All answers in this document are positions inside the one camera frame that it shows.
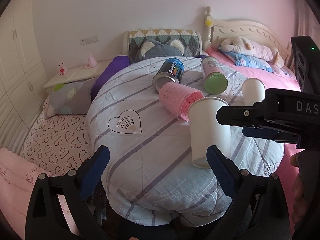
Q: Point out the black blue CoolTowel can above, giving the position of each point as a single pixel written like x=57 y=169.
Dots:
x=171 y=71

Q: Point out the diamond patterned quilted headboard cover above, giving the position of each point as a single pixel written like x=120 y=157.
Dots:
x=133 y=40

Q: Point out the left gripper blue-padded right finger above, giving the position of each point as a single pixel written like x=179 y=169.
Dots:
x=258 y=209

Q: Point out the cream wooden bed headboard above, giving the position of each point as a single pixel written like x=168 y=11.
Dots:
x=215 y=31

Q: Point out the purple bolster pillow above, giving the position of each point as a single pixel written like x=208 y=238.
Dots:
x=117 y=64

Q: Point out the person's right hand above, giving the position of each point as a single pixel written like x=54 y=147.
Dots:
x=306 y=194

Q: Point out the pink plastic cup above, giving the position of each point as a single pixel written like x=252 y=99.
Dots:
x=178 y=98

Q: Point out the cream bedside table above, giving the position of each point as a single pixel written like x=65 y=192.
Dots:
x=75 y=74

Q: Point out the white pink plush toy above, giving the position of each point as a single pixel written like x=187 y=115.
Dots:
x=244 y=46

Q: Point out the pink curtain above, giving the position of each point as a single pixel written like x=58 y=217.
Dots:
x=306 y=22

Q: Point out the pink floral quilt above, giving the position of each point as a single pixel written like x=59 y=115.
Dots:
x=18 y=177

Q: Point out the cream wardrobe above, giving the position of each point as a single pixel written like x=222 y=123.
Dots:
x=22 y=95

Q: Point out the grey flower pillow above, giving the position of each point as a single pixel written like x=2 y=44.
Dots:
x=71 y=98

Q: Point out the pink fleece blanket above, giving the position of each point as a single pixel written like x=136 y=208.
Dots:
x=286 y=171

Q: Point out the heart patterned bed sheet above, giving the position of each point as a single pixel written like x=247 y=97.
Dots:
x=57 y=144

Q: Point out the small pink rabbit figurine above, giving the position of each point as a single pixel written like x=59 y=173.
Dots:
x=62 y=69

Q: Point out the green pink canister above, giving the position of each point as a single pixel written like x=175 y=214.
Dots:
x=214 y=79

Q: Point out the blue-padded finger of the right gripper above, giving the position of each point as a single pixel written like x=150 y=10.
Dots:
x=269 y=134
x=245 y=116

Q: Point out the white wall socket panel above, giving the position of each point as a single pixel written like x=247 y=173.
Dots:
x=89 y=40

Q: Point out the white paper cup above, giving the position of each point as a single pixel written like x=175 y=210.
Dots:
x=205 y=130
x=253 y=91

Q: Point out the grey cat plush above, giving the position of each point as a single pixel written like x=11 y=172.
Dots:
x=152 y=48

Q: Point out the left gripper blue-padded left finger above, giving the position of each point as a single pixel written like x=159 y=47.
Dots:
x=45 y=218

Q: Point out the blue cartoon pillow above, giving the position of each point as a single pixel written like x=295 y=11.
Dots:
x=247 y=61

